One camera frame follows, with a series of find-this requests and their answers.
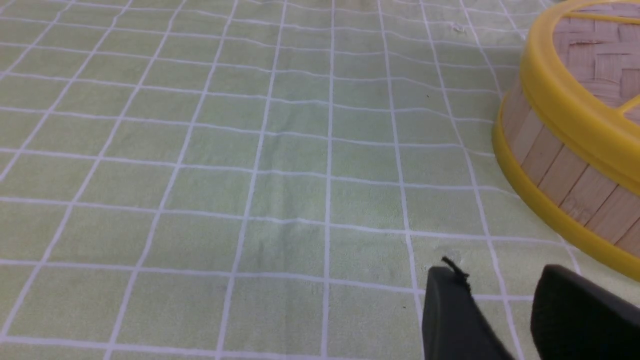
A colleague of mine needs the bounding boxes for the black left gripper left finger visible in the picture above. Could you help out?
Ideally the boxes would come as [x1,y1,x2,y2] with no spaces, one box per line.
[422,256,514,360]

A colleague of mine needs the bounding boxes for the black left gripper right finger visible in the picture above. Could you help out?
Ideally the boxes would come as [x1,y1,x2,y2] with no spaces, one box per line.
[530,264,640,360]

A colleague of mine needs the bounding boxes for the woven bamboo steamer lid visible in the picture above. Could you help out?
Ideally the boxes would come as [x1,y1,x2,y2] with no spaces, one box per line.
[519,0,639,194]

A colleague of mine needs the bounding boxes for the bamboo steamer basket yellow rims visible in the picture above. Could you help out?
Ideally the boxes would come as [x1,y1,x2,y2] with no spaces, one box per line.
[493,79,640,280]

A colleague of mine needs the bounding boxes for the green checked tablecloth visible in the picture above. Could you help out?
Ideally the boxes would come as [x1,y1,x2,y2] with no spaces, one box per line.
[0,0,639,360]

